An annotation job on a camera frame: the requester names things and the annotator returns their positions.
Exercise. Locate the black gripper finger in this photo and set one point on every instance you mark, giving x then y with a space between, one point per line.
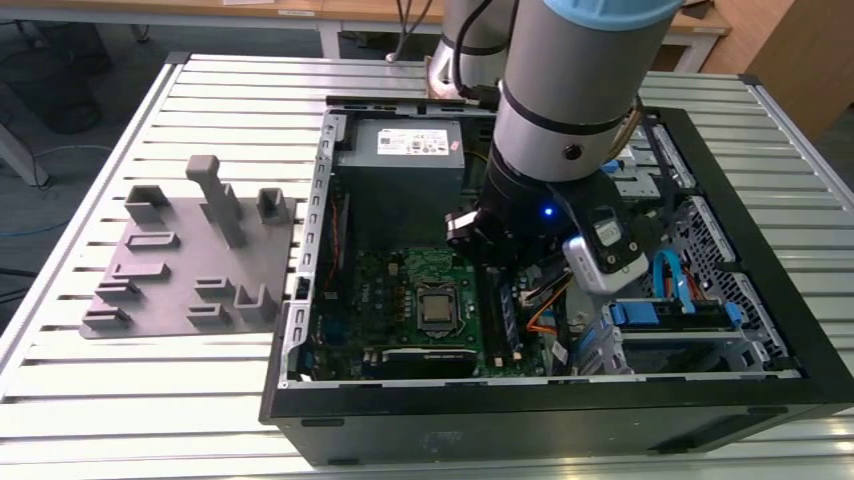
467 237
647 230

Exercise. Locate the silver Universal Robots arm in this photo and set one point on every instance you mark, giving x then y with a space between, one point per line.
567 100

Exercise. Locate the black RAM slot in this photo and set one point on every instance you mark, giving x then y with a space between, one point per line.
490 320

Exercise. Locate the metal drive cage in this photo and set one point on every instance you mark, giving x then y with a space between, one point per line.
641 185

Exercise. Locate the green motherboard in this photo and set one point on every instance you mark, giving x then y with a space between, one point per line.
394 270

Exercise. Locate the grey power supply unit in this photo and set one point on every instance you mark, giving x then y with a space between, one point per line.
394 200

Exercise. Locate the silver CPU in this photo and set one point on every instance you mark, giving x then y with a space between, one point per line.
439 308

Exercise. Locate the CPU socket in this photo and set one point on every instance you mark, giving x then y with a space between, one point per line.
419 310

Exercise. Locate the hard disk in blue carrier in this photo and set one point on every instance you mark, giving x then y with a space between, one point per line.
637 315

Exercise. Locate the black graphics card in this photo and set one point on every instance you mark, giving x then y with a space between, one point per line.
427 362

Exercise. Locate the black open PC case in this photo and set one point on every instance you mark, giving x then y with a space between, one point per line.
467 430

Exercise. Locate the grey plastic parts rack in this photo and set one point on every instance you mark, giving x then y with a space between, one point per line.
187 240

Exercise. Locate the wooden cabinet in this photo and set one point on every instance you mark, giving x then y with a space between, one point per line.
801 50

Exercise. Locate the white table leg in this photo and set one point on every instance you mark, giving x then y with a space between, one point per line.
23 160

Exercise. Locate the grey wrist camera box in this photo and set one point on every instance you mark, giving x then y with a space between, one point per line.
587 270

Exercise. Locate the wooden desk white frame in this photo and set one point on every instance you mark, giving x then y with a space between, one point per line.
200 7
701 25

